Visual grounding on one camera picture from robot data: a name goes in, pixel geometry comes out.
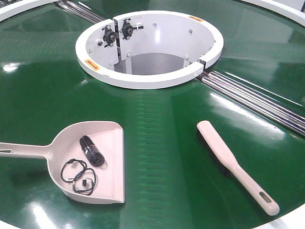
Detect white rim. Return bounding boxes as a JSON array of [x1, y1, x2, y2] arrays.
[[244, 0, 305, 26], [0, 0, 56, 21]]

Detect pink hand brush black bristles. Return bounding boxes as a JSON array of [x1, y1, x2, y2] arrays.
[[197, 120, 280, 216]]

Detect black cable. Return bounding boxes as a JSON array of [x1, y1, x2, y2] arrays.
[[79, 135, 106, 167]]

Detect chrome rollers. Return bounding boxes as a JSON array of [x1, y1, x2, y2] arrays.
[[196, 71, 305, 137], [55, 0, 106, 24]]

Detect thin black wire loop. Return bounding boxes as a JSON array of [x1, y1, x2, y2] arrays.
[[60, 158, 88, 184]]

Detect white central conveyor ring housing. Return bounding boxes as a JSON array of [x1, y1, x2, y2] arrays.
[[75, 10, 224, 89]]

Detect chrome rollers right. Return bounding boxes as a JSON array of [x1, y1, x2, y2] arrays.
[[196, 71, 305, 137]]

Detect right black bearing mount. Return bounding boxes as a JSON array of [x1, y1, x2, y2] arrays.
[[121, 19, 144, 40]]

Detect left black bearing mount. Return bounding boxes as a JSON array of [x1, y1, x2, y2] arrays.
[[102, 25, 116, 48]]

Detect pink plastic dustpan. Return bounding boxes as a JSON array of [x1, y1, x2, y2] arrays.
[[0, 121, 125, 204]]

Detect chrome rollers top left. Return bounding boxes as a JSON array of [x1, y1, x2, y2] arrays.
[[55, 0, 106, 24]]

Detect white outer rim top right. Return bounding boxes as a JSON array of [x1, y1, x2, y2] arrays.
[[244, 0, 305, 26]]

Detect white outer rim top left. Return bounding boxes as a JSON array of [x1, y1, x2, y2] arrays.
[[0, 0, 56, 21]]

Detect black bearing mount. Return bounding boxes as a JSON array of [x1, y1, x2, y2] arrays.
[[121, 19, 144, 40], [102, 25, 116, 48]]

